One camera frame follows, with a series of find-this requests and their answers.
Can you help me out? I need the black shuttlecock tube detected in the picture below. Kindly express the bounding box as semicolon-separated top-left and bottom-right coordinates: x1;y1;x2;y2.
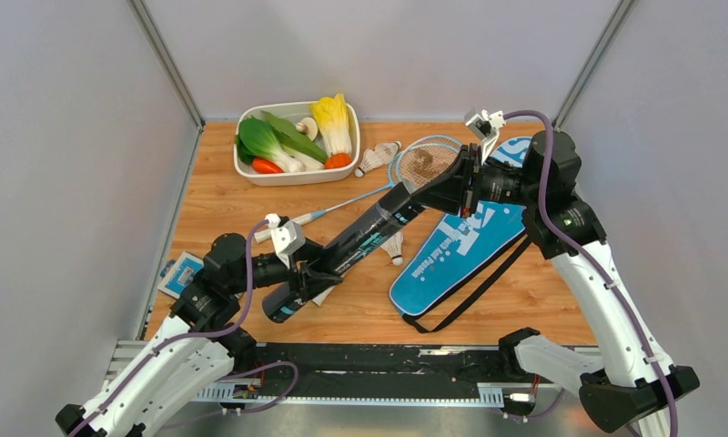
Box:
262;188;425;323

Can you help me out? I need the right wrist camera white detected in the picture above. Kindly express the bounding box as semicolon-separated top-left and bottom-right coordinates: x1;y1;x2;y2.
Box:
464;109;506;162

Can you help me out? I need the yellow cabbage toy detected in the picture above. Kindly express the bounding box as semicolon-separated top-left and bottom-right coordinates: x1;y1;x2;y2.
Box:
309;93;352;156

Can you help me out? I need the green bok choy toy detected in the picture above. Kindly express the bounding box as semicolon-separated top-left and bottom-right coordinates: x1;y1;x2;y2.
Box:
235;117;305;173

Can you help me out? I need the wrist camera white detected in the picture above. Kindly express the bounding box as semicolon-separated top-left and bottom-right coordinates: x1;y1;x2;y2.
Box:
464;109;506;162
265;213;306;269

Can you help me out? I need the white shuttlecock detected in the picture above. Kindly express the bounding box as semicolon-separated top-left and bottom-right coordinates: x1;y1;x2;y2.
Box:
354;149;383;178
372;141;402;166

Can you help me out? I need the green leaf vegetable toy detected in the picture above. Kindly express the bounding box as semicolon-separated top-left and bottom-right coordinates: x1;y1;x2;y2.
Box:
262;111;328;165

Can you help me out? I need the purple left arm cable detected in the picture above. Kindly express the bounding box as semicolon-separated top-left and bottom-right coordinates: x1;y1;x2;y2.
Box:
65;218;300;437

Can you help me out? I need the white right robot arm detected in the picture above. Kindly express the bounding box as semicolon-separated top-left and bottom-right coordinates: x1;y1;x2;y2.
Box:
399;129;700;436

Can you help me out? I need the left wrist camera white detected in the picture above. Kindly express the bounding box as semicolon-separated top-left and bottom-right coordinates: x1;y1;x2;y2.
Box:
265;213;306;269

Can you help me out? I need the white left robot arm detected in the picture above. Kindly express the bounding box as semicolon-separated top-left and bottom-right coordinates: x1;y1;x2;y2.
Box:
56;214;350;436

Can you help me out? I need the blue racket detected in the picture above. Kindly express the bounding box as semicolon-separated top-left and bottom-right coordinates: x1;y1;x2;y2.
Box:
253;135;462;243
299;135;479;301

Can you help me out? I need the blue racket upper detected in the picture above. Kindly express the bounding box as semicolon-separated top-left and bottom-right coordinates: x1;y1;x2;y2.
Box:
253;135;462;243

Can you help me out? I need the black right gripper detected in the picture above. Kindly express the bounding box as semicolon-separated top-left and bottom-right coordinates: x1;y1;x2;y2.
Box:
411;141;543;217

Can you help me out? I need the blue book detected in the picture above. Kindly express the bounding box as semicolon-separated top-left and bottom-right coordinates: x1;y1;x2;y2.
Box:
157;251;203;299

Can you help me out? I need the blue racket bag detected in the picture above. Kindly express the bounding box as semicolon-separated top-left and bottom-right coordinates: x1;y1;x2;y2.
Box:
389;137;531;334

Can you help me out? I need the blue racket lower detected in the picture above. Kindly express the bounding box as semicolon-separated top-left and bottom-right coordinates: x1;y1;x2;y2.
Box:
299;135;479;301

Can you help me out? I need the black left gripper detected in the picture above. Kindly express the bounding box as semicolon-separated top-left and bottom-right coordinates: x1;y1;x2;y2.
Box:
229;236;343;302

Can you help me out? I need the beige mushroom toy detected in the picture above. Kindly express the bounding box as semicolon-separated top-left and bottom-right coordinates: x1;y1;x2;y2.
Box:
295;117;319;141

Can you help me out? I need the red pepper toy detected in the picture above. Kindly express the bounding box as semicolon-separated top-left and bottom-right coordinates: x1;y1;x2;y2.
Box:
250;158;284;174

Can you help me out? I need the white shuttlecock table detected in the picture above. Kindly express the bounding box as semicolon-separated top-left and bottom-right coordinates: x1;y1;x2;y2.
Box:
380;231;404;266

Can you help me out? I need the white rectangular tray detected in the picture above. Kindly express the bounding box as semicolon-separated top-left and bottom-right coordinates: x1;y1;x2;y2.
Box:
233;97;363;187

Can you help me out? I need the orange carrot toy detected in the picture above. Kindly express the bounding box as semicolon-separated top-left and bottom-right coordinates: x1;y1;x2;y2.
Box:
324;153;352;169

